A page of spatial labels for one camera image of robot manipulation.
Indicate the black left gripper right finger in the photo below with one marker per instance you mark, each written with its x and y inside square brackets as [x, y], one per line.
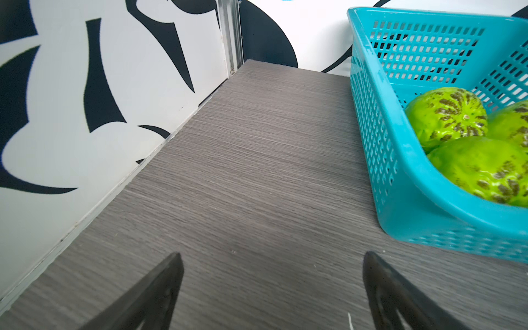
[392, 298]

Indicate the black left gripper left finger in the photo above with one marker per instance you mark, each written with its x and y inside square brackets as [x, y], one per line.
[149, 304]

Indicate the green custard apple front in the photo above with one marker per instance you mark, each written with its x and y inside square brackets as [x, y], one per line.
[494, 170]

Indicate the green custard apple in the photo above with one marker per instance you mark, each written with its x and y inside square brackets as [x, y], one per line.
[494, 170]
[510, 124]
[446, 114]

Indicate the green custard apple upper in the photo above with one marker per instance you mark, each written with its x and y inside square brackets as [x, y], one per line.
[446, 114]

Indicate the green custard apple right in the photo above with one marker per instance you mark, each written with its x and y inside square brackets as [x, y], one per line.
[510, 124]

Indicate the teal perforated plastic basket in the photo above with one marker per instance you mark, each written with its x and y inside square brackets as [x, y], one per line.
[396, 56]

